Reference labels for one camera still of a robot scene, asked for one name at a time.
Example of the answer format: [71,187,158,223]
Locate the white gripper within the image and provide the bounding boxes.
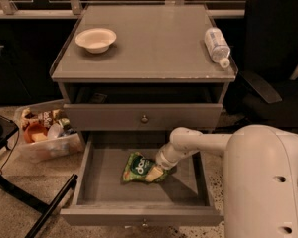
[145,143,186,182]

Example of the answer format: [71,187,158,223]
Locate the green rice chip bag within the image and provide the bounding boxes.
[122,152,168,182]

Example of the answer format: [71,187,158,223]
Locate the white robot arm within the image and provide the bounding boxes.
[145,125,298,238]

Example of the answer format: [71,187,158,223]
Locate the round top drawer knob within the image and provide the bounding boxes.
[141,115,149,124]

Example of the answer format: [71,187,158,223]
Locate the closed grey top drawer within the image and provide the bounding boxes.
[64,104,223,131]

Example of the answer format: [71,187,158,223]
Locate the open grey middle drawer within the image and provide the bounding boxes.
[61,131,224,227]

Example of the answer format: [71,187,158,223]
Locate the grey drawer cabinet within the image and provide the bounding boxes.
[49,4,239,147]

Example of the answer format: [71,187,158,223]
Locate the clear plastic storage bin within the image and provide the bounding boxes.
[14,100,84,163]

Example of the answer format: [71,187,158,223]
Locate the orange cup in bin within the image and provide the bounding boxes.
[24,123,48,143]

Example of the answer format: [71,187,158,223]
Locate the clear plastic water bottle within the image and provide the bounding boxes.
[204,27,230,68]

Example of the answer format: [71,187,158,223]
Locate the white bowl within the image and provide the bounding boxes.
[75,28,117,54]

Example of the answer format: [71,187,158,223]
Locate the black stand base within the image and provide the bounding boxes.
[0,115,78,238]

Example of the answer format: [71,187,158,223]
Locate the black office chair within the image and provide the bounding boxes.
[223,0,298,133]

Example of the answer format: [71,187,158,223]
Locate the black cable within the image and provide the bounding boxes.
[0,45,21,176]

